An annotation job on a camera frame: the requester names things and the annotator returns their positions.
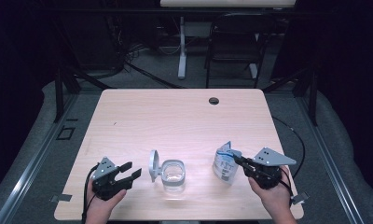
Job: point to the person's right hand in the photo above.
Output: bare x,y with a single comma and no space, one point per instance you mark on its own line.
276,199

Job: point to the black table grommet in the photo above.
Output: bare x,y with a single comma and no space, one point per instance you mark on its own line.
213,100

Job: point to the aluminium floor rail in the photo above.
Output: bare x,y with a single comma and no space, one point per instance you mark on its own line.
330,168
29,168

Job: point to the grey tape strip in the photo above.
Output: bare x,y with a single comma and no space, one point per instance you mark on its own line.
62,198
300,198

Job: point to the person's left hand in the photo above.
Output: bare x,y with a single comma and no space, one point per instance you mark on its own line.
99,207

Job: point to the black metal stand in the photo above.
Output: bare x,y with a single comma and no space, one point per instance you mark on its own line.
313,99
59,93

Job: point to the white desk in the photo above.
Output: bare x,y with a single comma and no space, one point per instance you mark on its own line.
182,46

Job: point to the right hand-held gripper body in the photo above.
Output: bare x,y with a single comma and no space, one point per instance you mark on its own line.
270,157

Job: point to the black folding chair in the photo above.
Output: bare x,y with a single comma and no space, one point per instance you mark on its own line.
237,34

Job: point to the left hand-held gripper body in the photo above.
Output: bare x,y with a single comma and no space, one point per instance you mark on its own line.
103,168

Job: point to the white and blue pouch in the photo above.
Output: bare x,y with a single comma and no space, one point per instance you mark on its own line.
225,168

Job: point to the clear jar with white lid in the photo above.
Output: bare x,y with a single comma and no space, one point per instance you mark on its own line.
172,169

